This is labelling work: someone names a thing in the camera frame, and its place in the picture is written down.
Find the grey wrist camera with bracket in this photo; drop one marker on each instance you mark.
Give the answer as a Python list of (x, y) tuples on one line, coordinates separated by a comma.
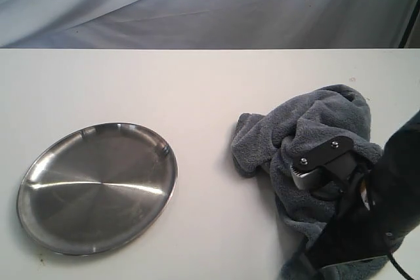
[(332, 161)]

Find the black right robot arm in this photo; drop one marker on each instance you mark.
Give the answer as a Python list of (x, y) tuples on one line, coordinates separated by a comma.
[(377, 203)]

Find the grey fleece towel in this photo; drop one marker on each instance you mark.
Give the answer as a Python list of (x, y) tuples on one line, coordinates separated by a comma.
[(272, 141)]

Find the white backdrop sheet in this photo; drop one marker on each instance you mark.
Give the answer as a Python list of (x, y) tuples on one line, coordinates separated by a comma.
[(202, 24)]

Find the black stand leg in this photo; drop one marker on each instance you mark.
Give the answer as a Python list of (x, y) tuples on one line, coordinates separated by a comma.
[(410, 26)]

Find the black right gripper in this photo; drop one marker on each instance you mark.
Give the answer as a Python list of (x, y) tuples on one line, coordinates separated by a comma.
[(350, 236)]

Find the round stainless steel plate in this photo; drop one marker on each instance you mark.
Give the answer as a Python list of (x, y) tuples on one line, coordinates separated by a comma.
[(97, 189)]

